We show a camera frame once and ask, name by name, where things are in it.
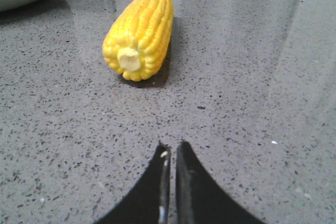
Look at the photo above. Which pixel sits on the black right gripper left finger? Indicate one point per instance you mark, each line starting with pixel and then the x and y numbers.
pixel 148 200

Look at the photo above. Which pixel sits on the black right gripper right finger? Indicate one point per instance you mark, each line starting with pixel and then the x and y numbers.
pixel 199 199

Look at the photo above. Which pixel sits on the yellow corn cob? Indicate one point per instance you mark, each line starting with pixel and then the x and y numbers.
pixel 137 42

